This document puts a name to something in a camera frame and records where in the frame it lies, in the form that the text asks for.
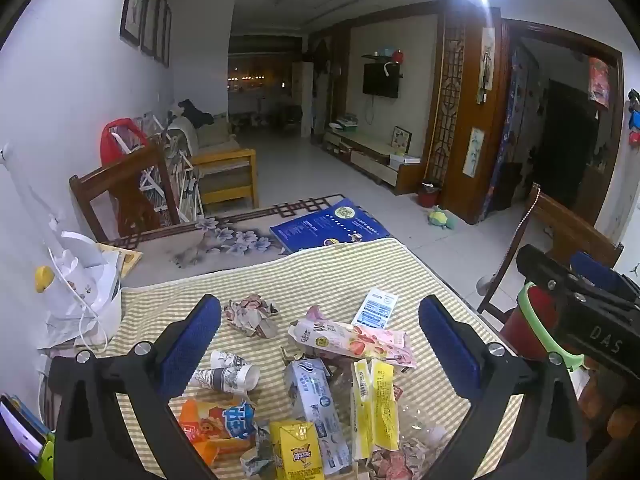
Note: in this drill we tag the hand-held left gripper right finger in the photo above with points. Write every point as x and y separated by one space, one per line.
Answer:
447 345

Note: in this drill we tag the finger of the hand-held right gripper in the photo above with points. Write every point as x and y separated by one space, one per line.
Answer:
540 265
600 272

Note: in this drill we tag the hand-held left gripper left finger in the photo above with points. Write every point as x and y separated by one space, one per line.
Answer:
192 345

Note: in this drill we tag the red bin with green rim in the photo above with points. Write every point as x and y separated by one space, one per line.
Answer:
537 320

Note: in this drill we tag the pink snack packet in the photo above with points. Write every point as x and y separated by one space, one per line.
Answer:
360 340

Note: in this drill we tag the yellow drink carton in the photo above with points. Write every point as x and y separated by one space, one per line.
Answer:
295 452

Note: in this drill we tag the person's right hand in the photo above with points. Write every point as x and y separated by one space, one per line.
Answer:
610 410

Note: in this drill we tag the printed paper cup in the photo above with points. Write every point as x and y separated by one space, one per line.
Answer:
227 358
225 379

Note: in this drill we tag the carved wooden chair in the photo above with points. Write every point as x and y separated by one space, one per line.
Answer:
565 230

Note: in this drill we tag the crumpled printed paper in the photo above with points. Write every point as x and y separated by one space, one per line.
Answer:
257 460
250 317

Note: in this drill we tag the white and blue small box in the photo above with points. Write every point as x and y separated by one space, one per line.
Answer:
375 307

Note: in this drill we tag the orange and blue snack packet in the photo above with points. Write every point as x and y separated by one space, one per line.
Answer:
220 425

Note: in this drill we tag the clear plastic wrap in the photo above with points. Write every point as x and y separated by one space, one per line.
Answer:
422 430

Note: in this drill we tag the yellow plastic wrapper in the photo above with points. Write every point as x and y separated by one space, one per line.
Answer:
375 410

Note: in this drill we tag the tan cardboard sheet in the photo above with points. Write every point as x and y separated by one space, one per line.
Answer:
125 260

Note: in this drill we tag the green plush toy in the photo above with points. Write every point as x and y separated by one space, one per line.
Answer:
440 217

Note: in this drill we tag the small red bin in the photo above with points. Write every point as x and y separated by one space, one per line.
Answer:
429 196

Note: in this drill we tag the crumpled pink wrapper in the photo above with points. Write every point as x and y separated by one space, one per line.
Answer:
392 465

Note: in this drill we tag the blue and white carton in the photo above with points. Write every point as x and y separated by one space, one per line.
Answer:
315 405

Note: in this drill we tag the yellow checked table mat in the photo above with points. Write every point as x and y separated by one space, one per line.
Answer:
310 275

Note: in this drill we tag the blue printed door curtain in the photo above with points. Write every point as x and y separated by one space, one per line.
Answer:
505 125

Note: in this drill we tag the white book rack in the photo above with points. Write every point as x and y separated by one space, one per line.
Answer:
175 180

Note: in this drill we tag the blue flat box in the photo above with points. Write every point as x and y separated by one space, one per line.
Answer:
325 227

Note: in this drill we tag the yellow wooden sofa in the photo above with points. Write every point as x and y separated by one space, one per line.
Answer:
225 160

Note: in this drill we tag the wooden lattice partition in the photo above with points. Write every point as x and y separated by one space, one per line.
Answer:
450 100

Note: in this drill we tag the plain wooden chair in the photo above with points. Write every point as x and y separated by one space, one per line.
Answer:
115 167

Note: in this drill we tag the low television cabinet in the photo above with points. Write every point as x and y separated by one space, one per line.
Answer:
370 152

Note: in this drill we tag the red plastic basket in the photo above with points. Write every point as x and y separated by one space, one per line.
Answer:
112 135

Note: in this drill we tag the black cloth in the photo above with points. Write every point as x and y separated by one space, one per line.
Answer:
192 110

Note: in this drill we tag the bamboo wall scroll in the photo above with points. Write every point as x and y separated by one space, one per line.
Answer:
475 152

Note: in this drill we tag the small picture frame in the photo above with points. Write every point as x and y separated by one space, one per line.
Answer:
401 140

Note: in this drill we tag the red wall poster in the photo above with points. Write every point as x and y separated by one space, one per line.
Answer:
598 82

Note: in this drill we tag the tall wall scroll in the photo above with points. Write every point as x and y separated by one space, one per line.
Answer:
487 60

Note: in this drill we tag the wall television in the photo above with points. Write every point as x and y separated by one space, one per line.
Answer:
381 81

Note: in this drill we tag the wall shelf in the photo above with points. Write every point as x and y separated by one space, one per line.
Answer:
382 56

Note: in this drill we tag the framed wall picture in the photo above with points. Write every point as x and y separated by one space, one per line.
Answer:
136 2
161 27
167 35
150 15

